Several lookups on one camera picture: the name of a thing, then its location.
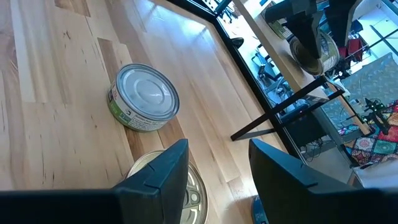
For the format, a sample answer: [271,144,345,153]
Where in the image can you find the white blue label tuna can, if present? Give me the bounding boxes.
[289,29,340,77]

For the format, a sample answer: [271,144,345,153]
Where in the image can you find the black frame knob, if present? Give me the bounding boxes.
[230,36,246,50]

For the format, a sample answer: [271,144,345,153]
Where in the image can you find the wooden shelf black metal legs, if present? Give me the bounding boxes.
[230,0,373,142]

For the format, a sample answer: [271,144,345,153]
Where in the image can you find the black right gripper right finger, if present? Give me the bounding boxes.
[248,138,398,224]

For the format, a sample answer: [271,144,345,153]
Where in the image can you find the red chair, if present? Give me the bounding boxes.
[338,37,363,58]

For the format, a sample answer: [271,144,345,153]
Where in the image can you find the green label tuna can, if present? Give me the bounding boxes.
[107,63,180,133]

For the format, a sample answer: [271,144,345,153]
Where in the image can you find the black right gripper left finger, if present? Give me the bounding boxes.
[0,138,190,224]

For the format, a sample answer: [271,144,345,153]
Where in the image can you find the gold lid seafood can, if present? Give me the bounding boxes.
[126,149,209,224]

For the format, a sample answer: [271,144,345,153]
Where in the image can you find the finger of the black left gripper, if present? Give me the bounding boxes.
[285,14,323,60]
[325,0,358,47]

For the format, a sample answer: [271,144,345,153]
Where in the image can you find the black aluminium table frame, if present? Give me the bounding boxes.
[167,0,304,156]

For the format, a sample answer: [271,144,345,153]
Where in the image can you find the colourful patchwork panel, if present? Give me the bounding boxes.
[340,99,398,167]

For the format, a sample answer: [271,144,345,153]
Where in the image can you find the grey patterned fabric panel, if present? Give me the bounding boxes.
[322,52,398,125]

